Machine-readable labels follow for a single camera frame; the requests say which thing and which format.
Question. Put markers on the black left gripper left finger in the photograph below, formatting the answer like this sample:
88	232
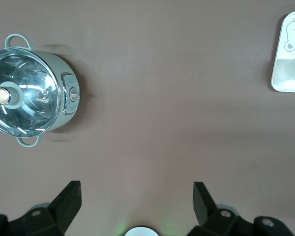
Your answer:
64	209

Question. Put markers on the white tray with bear print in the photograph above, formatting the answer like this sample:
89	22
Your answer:
282	81

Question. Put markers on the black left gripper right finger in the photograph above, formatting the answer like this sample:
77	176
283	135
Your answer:
204	206

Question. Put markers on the glass pot lid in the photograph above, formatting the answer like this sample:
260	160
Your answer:
32	81

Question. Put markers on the grey pot with glass lid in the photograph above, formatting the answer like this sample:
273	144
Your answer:
64	66

